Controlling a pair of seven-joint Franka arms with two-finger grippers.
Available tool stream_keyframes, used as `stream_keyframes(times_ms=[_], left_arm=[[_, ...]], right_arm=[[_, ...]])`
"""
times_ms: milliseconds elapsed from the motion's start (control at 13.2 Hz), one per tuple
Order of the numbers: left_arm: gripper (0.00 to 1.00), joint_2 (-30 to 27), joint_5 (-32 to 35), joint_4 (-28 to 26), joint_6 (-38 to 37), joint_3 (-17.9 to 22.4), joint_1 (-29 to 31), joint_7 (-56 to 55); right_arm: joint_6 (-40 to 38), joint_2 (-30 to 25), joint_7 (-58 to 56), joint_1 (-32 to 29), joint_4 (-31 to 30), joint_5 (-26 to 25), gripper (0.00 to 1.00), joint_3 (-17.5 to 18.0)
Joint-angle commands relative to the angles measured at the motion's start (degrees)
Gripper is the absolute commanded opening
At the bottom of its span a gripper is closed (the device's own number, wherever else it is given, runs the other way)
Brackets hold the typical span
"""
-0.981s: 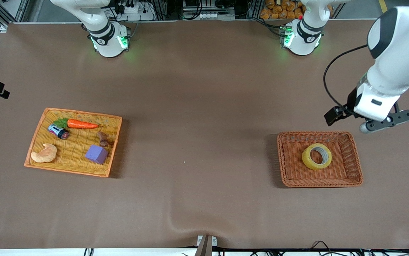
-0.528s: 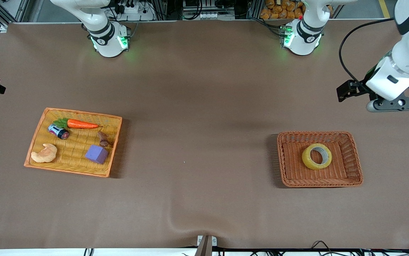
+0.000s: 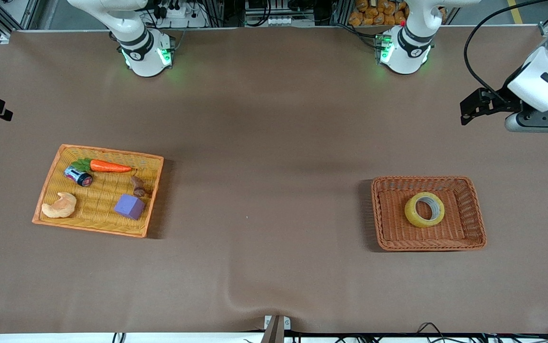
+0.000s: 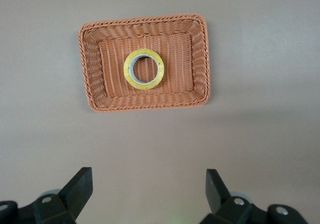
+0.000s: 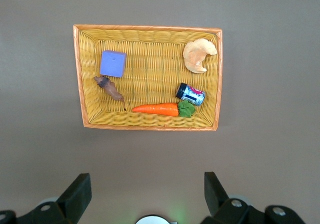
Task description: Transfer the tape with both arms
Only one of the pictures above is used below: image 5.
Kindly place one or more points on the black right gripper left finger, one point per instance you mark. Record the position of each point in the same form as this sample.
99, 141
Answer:
76, 196

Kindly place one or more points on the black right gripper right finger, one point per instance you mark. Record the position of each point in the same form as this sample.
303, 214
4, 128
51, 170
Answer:
215, 194

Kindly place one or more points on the small can blue white label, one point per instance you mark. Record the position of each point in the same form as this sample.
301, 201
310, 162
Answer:
191, 94

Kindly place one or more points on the orange toy carrot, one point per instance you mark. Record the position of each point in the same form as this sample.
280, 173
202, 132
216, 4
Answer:
157, 109

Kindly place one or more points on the brown toy root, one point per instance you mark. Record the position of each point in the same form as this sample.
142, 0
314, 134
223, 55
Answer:
110, 88

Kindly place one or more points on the purple foam cube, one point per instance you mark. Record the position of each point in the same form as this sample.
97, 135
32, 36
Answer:
112, 64

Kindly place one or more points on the toy croissant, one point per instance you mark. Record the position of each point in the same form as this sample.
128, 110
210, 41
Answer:
196, 55

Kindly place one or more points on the yellow wicker basket orange rim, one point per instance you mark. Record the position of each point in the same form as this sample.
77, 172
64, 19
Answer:
150, 67

